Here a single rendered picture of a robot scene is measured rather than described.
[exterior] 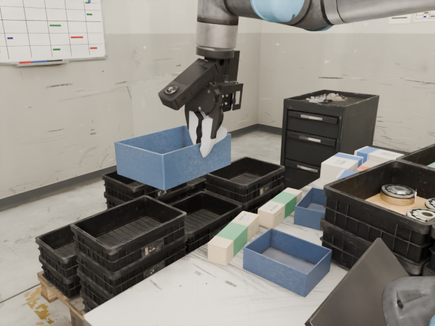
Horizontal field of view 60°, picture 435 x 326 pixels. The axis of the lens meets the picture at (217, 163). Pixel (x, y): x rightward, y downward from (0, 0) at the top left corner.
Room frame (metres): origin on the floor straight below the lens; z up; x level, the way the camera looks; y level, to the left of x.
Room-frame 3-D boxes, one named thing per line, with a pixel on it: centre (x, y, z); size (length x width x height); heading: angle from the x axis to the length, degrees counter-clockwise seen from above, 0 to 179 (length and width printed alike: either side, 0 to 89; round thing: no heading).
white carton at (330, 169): (1.64, -0.57, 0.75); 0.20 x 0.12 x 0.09; 142
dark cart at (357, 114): (2.72, -0.83, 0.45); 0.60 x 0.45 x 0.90; 138
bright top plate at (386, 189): (1.13, -0.59, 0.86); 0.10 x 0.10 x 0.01
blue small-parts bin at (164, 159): (0.77, 0.09, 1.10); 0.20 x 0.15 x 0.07; 139
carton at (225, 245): (1.06, -0.06, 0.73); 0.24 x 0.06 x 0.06; 151
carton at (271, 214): (1.27, -0.23, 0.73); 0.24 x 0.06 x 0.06; 145
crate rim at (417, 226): (1.00, -0.54, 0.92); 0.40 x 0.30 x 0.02; 128
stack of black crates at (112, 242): (1.44, 0.37, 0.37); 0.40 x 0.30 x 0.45; 138
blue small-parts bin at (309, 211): (1.24, -0.38, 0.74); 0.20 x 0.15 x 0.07; 150
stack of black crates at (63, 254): (1.71, 0.67, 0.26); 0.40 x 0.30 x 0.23; 138
